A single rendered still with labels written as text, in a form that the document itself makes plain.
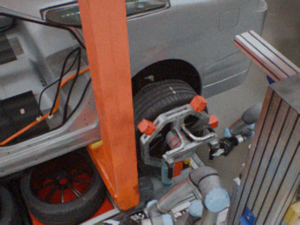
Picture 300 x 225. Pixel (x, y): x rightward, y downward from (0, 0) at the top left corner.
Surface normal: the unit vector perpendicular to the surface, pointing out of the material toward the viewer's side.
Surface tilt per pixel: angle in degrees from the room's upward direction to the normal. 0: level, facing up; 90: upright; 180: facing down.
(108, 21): 90
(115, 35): 90
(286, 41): 0
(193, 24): 90
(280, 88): 0
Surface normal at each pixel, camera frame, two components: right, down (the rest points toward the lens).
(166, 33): 0.46, 0.68
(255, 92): -0.01, -0.65
